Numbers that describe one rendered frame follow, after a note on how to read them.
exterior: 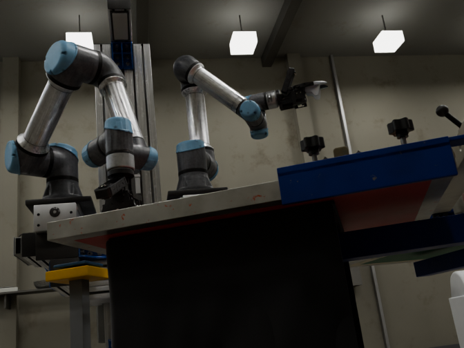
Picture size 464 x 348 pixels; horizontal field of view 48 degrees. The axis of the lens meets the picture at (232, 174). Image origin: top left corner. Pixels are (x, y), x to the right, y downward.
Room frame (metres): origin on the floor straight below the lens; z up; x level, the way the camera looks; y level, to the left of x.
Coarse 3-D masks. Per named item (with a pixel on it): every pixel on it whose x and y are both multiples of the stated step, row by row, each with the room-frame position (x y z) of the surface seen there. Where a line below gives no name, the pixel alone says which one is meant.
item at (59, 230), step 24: (216, 192) 0.94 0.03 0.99; (240, 192) 0.93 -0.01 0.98; (264, 192) 0.92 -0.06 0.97; (432, 192) 1.00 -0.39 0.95; (96, 216) 0.99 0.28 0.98; (120, 216) 0.98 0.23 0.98; (144, 216) 0.97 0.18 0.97; (168, 216) 0.96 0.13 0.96; (192, 216) 0.96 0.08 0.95; (48, 240) 1.02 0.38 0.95; (72, 240) 1.05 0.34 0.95
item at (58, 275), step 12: (48, 276) 1.41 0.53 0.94; (60, 276) 1.40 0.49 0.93; (72, 276) 1.39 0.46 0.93; (84, 276) 1.39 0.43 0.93; (96, 276) 1.43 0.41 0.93; (72, 288) 1.44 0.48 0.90; (84, 288) 1.45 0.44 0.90; (72, 300) 1.44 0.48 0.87; (84, 300) 1.45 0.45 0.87; (72, 312) 1.44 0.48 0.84; (84, 312) 1.44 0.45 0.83; (72, 324) 1.44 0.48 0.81; (84, 324) 1.44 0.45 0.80; (72, 336) 1.44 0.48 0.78; (84, 336) 1.44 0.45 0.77
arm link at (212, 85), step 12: (180, 60) 1.92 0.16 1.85; (192, 60) 1.90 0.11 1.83; (180, 72) 1.93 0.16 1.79; (192, 72) 1.90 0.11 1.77; (204, 72) 1.89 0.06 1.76; (204, 84) 1.90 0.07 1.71; (216, 84) 1.88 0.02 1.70; (216, 96) 1.90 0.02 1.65; (228, 96) 1.87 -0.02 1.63; (240, 96) 1.87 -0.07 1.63; (240, 108) 1.84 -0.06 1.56; (252, 108) 1.83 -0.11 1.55; (252, 120) 1.87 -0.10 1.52
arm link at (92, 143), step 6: (96, 138) 1.35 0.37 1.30; (90, 144) 1.36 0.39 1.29; (96, 144) 1.33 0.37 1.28; (84, 150) 1.38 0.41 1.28; (90, 150) 1.36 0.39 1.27; (96, 150) 1.34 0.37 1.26; (84, 156) 1.39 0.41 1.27; (90, 156) 1.37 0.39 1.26; (96, 156) 1.36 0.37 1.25; (102, 156) 1.35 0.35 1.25; (90, 162) 1.39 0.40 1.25; (96, 162) 1.39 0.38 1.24; (102, 162) 1.39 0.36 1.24
